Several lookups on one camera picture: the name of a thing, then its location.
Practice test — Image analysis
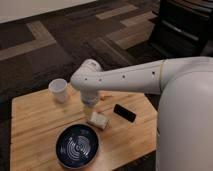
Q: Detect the black cabinet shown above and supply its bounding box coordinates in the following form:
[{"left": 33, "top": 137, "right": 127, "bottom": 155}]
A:
[{"left": 149, "top": 0, "right": 213, "bottom": 58}]

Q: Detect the dark blue ceramic bowl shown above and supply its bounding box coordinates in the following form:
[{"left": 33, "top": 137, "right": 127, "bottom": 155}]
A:
[{"left": 55, "top": 124, "right": 99, "bottom": 169}]

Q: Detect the black rectangular phone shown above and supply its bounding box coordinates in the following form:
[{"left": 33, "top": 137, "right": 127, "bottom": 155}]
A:
[{"left": 114, "top": 104, "right": 136, "bottom": 122}]

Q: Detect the white sponge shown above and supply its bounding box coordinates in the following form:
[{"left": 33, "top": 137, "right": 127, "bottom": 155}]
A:
[{"left": 88, "top": 112, "right": 108, "bottom": 129}]

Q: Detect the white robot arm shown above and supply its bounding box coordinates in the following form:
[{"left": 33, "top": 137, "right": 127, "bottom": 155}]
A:
[{"left": 70, "top": 56, "right": 213, "bottom": 171}]

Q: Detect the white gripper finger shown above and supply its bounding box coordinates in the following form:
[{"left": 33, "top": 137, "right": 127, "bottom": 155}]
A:
[{"left": 83, "top": 106, "right": 93, "bottom": 118}]

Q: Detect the white paper cup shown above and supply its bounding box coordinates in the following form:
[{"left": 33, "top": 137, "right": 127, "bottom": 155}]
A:
[{"left": 48, "top": 78, "right": 68, "bottom": 103}]

